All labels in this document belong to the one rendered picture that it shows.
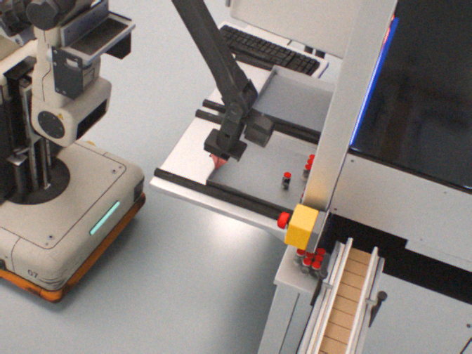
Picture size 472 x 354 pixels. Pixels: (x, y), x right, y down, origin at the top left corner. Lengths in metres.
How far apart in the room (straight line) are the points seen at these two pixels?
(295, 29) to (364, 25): 1.24
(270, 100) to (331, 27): 0.49
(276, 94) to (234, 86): 0.58
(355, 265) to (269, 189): 0.34
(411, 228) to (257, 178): 0.47
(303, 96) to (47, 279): 1.09
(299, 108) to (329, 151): 0.63
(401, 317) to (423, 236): 0.31
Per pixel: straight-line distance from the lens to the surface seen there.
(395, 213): 1.49
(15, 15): 1.74
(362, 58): 1.27
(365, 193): 1.47
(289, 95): 2.07
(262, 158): 1.82
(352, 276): 1.53
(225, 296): 2.57
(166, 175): 1.70
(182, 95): 3.45
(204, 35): 1.46
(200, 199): 1.68
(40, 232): 2.40
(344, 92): 1.32
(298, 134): 1.90
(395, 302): 1.71
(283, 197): 1.72
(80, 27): 1.93
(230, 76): 1.49
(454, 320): 1.73
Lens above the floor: 2.09
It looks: 44 degrees down
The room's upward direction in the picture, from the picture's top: 10 degrees clockwise
